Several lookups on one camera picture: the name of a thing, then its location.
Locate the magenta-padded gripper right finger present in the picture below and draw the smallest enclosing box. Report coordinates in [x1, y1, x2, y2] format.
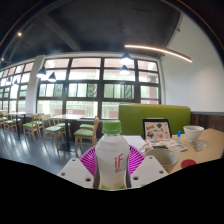
[125, 144, 169, 190]

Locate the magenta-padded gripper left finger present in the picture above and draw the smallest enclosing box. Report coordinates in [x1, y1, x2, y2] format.
[57, 145, 101, 190]

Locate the white green-capped drink bottle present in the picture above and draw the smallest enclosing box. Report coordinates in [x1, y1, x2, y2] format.
[94, 119, 132, 192]

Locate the grey ceramic cup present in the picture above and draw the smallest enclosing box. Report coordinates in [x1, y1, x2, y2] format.
[145, 148, 180, 174]

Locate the white paper sheet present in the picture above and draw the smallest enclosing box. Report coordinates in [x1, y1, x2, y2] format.
[122, 134, 147, 151]

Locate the small white card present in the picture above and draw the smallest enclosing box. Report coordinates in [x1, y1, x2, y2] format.
[173, 143, 188, 153]

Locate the group of green-seated wooden chairs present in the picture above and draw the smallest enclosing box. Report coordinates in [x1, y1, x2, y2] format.
[0, 113, 101, 156]

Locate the wooden dining table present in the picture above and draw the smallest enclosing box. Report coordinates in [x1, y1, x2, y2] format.
[49, 113, 98, 153]

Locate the green upholstered bench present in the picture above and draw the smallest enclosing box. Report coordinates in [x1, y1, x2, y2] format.
[118, 103, 192, 137]

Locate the white ceramic bowl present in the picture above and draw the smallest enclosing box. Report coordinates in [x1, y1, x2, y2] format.
[182, 125, 205, 144]

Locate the white paper slip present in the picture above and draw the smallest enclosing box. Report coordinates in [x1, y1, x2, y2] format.
[195, 140, 208, 150]

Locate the long linear ceiling light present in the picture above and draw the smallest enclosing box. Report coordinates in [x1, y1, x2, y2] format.
[124, 43, 193, 64]

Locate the black-framed window wall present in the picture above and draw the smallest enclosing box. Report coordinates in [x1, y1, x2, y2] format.
[0, 56, 163, 120]

